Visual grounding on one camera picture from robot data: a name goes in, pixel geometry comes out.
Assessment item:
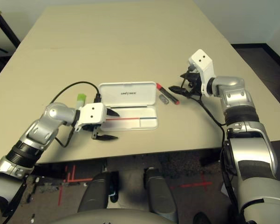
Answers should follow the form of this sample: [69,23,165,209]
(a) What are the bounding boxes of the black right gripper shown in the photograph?
[169,69,203,97]

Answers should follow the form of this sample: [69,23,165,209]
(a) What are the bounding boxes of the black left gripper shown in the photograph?
[80,108,121,142]

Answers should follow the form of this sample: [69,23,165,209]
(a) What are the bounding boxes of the red black marker pen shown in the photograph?
[156,82,180,105]

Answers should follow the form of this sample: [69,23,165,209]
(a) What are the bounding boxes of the small dark eraser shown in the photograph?
[158,94,170,105]

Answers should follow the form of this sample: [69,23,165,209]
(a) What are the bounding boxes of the white plastic pencil case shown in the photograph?
[98,81,159,131]

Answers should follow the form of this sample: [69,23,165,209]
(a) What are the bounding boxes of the thin red blue pencil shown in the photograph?
[106,117,158,121]

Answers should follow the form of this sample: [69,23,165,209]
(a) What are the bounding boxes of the red floor tape lines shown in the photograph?
[58,165,94,206]

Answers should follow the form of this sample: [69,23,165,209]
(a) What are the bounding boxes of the grey right robot leg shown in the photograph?
[143,167,178,222]

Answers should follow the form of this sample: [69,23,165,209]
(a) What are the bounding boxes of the grey robot torso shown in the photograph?
[51,207,178,224]

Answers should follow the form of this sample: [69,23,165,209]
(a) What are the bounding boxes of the red floor tape cross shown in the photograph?
[180,174,212,189]

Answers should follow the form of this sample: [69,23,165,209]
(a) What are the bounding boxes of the black shoe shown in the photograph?
[193,211,210,224]

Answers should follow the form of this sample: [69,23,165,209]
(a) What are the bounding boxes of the side table with black legs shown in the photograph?
[0,10,21,49]

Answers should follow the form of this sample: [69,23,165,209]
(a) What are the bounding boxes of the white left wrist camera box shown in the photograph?
[74,102,107,133]

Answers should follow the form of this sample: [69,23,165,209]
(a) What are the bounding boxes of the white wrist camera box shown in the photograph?
[74,102,107,133]
[188,49,215,97]

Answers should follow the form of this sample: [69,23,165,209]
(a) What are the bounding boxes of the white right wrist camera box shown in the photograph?
[188,49,215,97]

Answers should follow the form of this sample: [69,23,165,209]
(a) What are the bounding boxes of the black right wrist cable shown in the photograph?
[195,93,238,210]

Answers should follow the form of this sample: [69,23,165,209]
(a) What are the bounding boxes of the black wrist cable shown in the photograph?
[195,93,238,210]
[50,80,102,148]

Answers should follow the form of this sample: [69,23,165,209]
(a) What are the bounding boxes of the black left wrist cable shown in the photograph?
[50,80,102,148]

